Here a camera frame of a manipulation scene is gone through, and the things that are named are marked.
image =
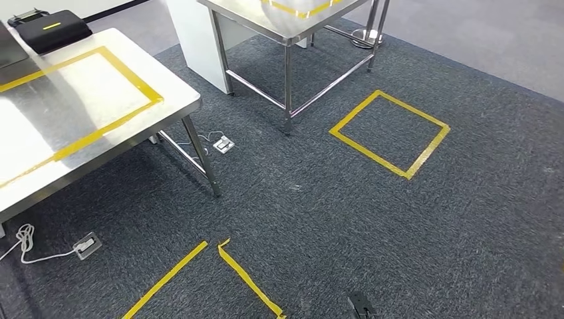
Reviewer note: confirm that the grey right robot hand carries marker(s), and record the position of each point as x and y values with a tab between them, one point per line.
360	306

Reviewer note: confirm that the stainless steel workbench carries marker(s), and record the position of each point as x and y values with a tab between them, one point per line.
176	97
246	17

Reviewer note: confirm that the yellow floor tape square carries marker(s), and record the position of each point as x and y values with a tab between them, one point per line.
251	279

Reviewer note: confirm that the metal floor socket box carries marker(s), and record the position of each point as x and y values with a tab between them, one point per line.
86	246
224	144

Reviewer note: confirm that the silver stanchion base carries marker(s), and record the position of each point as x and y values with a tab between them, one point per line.
363	42

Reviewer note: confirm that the white cabinet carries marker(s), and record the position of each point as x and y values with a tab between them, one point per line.
198	48

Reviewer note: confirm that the black box with yellow stripe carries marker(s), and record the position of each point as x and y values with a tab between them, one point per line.
53	35

